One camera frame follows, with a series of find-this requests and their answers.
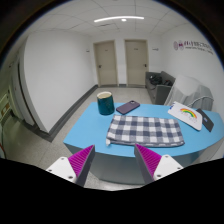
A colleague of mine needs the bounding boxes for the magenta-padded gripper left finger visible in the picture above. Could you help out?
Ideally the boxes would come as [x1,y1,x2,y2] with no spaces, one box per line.
[45,144,96,188]

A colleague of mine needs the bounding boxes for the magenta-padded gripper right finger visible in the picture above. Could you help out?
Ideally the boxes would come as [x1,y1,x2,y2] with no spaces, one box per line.
[133,143,184,185]

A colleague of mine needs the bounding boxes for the blue white checked towel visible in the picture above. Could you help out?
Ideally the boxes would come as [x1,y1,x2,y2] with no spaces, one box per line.
[105,114,186,148]

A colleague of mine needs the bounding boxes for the white rainbow print mouse pad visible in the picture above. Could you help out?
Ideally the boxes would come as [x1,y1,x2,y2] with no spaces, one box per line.
[167,101,204,132]

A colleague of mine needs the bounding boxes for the black flat notebook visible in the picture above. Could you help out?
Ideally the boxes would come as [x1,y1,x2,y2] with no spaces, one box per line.
[195,108,215,133]

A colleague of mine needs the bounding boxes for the purple smartphone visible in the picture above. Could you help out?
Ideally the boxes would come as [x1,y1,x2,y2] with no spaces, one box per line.
[115,99,141,116]

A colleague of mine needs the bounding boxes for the dark teal mug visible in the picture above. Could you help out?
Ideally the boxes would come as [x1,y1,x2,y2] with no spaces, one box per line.
[96,91,116,116]

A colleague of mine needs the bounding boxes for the grey cloth-covered object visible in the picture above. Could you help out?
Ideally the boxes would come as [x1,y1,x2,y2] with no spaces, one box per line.
[163,73,214,111]

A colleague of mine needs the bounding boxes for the black bag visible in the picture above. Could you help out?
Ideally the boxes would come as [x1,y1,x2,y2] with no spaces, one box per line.
[149,75,164,86]

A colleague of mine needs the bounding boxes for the beige door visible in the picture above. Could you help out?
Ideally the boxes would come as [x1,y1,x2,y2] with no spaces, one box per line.
[93,40,119,88]
[124,39,150,87]

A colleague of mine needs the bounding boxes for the long curved ceiling light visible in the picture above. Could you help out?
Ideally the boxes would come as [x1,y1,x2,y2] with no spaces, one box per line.
[93,15,146,24]

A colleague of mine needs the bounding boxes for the white cable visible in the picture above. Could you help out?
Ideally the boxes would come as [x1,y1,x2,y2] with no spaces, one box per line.
[186,95,214,108]

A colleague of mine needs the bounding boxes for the wall lettering sign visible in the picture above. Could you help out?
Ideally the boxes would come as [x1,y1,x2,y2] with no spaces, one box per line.
[172,39,214,56]

